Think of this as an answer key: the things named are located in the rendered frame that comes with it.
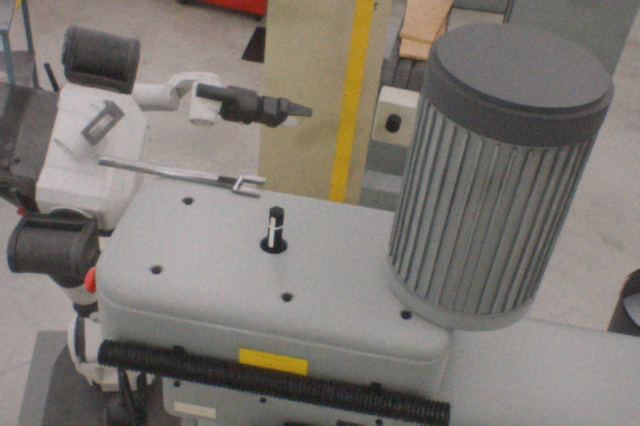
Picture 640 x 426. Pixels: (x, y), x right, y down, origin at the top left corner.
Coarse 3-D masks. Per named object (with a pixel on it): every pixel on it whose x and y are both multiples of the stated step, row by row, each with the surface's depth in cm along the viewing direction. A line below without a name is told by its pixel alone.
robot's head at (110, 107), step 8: (104, 104) 149; (112, 104) 147; (104, 112) 146; (112, 112) 147; (120, 112) 148; (96, 120) 146; (112, 120) 148; (88, 128) 145; (104, 128) 147; (88, 136) 145; (96, 136) 147; (96, 144) 147
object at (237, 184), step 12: (108, 156) 116; (120, 168) 114; (132, 168) 114; (144, 168) 114; (156, 168) 114; (168, 168) 115; (192, 180) 114; (204, 180) 114; (216, 180) 114; (228, 180) 114; (240, 180) 114; (252, 180) 115; (264, 180) 115; (240, 192) 113; (252, 192) 112
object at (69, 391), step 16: (64, 352) 253; (64, 368) 248; (64, 384) 244; (80, 384) 244; (160, 384) 247; (48, 400) 239; (64, 400) 239; (80, 400) 240; (96, 400) 240; (144, 400) 242; (160, 400) 243; (48, 416) 234; (64, 416) 235; (80, 416) 235; (96, 416) 236; (160, 416) 238; (176, 416) 239
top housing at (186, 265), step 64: (192, 192) 112; (128, 256) 101; (192, 256) 102; (256, 256) 103; (320, 256) 104; (384, 256) 106; (128, 320) 99; (192, 320) 98; (256, 320) 96; (320, 320) 96; (384, 320) 96; (384, 384) 100
